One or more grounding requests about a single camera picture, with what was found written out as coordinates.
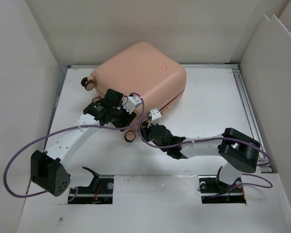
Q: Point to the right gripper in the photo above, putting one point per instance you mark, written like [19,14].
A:
[144,130]

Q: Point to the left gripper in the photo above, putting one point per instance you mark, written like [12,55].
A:
[125,123]

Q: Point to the pink suitcase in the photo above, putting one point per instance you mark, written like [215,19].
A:
[143,70]

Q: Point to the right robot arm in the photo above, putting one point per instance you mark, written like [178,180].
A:
[240,151]

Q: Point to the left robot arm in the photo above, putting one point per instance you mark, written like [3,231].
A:
[48,167]

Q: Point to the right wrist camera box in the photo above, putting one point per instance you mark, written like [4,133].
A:
[155,114]

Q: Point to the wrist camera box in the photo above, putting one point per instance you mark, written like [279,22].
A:
[155,114]
[131,104]

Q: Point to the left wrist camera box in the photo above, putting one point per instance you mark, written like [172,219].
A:
[131,104]

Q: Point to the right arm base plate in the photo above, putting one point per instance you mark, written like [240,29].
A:
[214,191]

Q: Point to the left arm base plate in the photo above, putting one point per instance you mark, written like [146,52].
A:
[103,193]

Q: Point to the aluminium rail frame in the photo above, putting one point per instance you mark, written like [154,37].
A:
[253,126]

